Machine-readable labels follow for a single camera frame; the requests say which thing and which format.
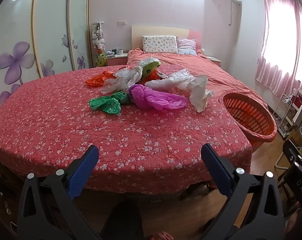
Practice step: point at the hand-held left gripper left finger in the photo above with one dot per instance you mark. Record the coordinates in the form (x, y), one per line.
(83, 172)

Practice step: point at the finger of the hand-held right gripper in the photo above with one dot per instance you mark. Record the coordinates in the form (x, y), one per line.
(293, 152)

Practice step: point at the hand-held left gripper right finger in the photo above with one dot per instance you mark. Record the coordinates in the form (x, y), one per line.
(218, 172)

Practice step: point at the orange plastic basket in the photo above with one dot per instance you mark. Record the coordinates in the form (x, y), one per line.
(243, 105)

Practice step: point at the green plastic bag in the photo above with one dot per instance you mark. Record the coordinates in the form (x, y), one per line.
(108, 105)

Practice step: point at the magenta plastic bag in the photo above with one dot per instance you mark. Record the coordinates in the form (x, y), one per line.
(161, 100)

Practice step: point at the orange plastic bag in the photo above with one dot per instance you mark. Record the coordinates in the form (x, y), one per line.
(98, 80)

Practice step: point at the long white plastic bag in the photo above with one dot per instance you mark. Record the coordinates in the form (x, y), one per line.
(163, 83)

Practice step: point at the clear plastic bag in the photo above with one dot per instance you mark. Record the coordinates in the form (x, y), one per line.
(181, 75)

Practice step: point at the green yellow snack bag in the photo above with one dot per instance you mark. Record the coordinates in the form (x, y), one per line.
(151, 68)

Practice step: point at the person's right hand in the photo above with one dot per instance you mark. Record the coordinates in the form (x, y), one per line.
(293, 220)

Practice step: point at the brown paper bag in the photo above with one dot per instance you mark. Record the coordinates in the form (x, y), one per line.
(297, 137)

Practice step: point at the red floral blanket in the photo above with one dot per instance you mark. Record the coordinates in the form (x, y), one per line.
(66, 130)

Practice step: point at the white shelf trolley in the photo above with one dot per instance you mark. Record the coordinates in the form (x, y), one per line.
(299, 97)

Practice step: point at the person's leg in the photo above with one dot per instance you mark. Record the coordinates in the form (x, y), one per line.
(123, 220)

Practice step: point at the person's foot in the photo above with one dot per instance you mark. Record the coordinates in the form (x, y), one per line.
(162, 236)

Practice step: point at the pink curtain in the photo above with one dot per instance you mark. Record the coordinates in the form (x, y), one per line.
(273, 55)

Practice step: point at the salmon pink duvet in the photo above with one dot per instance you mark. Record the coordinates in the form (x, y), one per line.
(215, 70)

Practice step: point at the pink nightstand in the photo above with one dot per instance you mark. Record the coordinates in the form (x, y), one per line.
(116, 60)
(214, 59)

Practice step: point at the yellow green plush toy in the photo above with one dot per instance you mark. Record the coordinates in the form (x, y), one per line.
(101, 60)

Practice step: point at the white mug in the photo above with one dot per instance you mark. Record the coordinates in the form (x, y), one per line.
(119, 52)

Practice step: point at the pink striped pillow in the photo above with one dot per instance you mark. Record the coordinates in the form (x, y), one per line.
(187, 45)

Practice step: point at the hanging plush toys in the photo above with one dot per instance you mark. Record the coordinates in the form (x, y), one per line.
(99, 37)

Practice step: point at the white floral pillow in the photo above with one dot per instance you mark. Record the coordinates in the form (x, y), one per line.
(161, 44)

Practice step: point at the wardrobe with purple flowers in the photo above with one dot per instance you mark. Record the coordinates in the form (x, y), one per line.
(53, 30)

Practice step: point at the beige pink headboard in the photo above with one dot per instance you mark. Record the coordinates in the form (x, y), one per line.
(153, 31)

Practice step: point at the white tubular frame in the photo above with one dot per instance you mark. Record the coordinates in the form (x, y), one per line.
(280, 163)

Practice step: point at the white wall socket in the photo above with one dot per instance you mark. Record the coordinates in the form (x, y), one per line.
(121, 23)

